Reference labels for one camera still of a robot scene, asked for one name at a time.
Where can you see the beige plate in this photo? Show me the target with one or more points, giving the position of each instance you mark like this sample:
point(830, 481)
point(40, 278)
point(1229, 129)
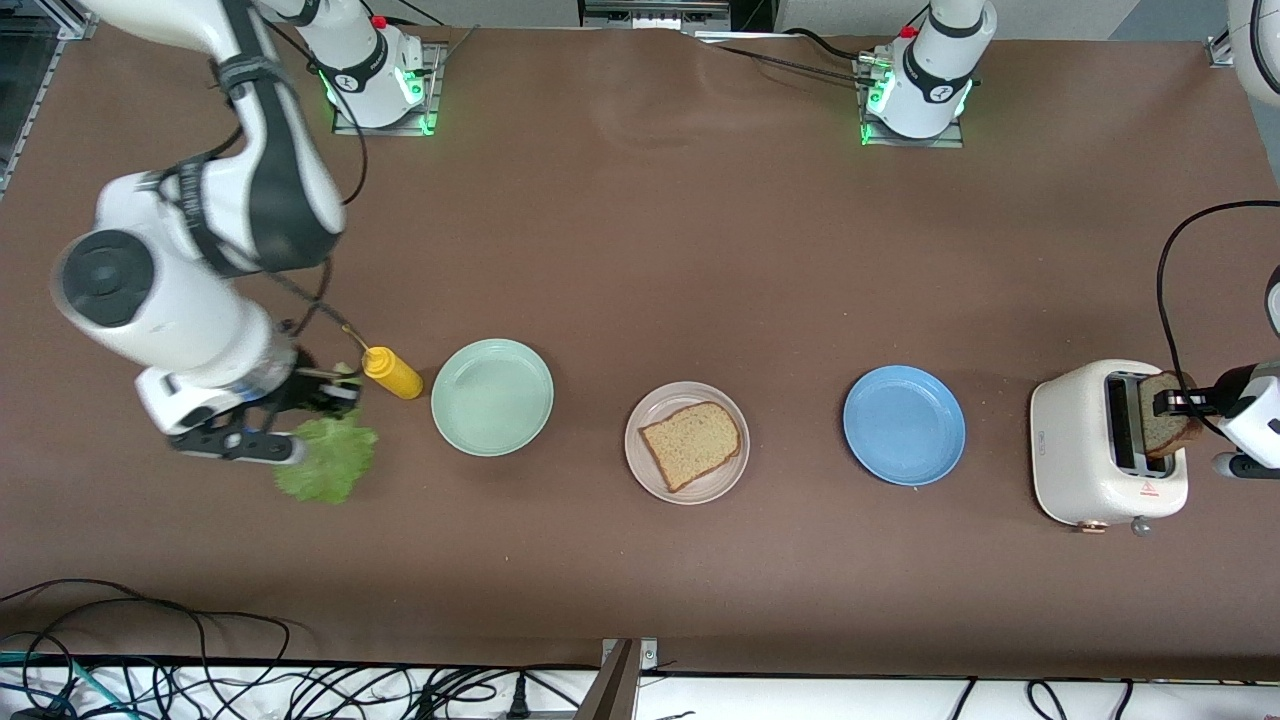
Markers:
point(660, 480)

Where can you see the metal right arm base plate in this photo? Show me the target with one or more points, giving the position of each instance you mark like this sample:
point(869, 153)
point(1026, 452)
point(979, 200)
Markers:
point(350, 128)

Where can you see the blue plate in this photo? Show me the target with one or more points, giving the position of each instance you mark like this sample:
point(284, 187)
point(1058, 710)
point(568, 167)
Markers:
point(905, 425)

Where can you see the aluminium frame rail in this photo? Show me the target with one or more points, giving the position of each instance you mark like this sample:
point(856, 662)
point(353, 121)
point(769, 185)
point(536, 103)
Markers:
point(25, 100)

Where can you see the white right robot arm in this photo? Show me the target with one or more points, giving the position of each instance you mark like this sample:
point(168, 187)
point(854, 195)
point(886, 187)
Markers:
point(180, 310)

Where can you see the brown bread slice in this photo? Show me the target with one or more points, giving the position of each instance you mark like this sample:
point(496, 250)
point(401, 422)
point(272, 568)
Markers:
point(690, 445)
point(1160, 435)

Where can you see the aluminium profile post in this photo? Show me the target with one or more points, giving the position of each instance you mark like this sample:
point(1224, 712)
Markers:
point(622, 685)

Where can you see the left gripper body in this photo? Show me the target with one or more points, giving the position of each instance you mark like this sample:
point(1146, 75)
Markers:
point(1226, 389)

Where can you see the green lettuce leaf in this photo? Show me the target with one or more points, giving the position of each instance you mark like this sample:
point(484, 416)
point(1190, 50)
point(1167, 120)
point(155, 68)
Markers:
point(330, 465)

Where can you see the aluminium frame bar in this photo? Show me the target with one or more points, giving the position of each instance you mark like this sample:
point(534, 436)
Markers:
point(655, 12)

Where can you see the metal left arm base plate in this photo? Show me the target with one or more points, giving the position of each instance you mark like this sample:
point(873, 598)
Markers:
point(945, 140)

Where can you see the mint green plate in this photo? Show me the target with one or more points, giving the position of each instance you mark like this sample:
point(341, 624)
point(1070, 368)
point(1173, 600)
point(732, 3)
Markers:
point(492, 398)

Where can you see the metal corner bracket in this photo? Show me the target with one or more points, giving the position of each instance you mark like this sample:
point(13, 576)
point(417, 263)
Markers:
point(1224, 52)

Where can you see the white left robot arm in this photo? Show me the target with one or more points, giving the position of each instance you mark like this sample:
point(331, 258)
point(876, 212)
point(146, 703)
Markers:
point(935, 70)

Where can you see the black power plug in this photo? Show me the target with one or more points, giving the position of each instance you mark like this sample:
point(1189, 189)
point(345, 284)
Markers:
point(518, 700)

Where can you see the yellow mustard squeeze bottle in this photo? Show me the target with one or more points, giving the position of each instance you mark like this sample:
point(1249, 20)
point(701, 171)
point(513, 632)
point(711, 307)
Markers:
point(392, 375)

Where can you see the white two-slot toaster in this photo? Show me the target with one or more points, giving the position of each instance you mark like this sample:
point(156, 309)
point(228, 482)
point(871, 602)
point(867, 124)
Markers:
point(1075, 450)

